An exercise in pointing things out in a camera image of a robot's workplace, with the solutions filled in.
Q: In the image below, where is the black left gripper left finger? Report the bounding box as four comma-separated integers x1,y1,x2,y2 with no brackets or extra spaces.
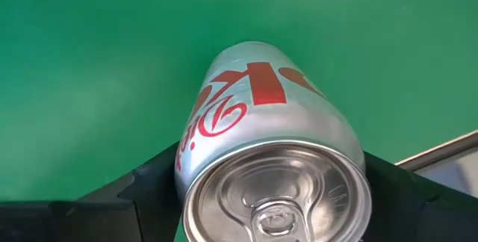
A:
0,140,184,242

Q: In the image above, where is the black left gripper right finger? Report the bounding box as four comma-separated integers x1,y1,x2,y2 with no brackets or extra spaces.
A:
360,151,478,242

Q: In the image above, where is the silver Diet Coke can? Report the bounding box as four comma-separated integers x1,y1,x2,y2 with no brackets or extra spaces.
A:
173,40,373,242

